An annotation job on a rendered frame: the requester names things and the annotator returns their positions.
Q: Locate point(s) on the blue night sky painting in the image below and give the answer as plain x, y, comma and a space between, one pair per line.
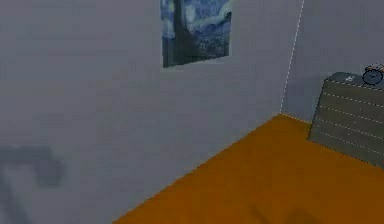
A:
196, 31

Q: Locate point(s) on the dark grey chest of drawers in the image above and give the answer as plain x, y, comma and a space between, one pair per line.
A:
350, 120

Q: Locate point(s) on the round dark alarm clock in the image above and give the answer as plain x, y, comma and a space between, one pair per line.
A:
372, 76

